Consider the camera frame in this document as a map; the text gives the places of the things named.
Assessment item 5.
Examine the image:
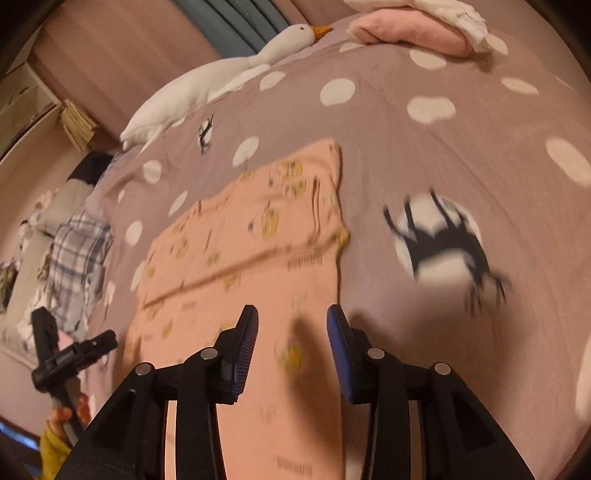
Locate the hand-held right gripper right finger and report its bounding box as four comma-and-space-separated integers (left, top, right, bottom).
326, 305, 536, 480

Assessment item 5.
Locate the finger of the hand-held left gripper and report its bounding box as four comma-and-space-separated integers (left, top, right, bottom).
55, 329, 119, 376

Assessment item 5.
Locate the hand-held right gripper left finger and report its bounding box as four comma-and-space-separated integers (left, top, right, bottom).
60, 305, 259, 480

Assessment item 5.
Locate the peach printed small garment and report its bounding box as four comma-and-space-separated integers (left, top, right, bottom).
124, 137, 352, 480

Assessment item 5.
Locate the person's left hand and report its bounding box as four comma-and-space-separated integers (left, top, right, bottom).
46, 392, 93, 431

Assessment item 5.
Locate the plaid cloth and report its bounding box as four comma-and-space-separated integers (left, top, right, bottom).
46, 210, 114, 333

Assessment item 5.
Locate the white floral cloth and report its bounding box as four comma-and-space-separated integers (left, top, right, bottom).
18, 191, 51, 236

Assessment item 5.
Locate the grey pillow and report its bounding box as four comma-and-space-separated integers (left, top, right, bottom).
34, 182, 100, 236

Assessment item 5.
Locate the dark cloth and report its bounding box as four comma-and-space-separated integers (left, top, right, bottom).
74, 152, 114, 185

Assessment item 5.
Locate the mauve polka dot blanket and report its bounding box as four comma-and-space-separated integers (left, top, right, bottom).
83, 14, 591, 480

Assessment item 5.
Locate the white shelf unit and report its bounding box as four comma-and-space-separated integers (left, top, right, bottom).
0, 62, 63, 162

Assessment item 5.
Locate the white goose plush toy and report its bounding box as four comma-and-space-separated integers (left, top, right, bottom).
120, 23, 333, 151

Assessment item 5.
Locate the blue-grey curtain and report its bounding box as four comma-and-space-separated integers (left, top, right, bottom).
173, 0, 301, 55

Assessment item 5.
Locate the pink folded garment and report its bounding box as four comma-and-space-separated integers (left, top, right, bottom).
346, 8, 481, 57

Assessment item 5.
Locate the white folded garment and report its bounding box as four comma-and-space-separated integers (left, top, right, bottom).
344, 0, 491, 51

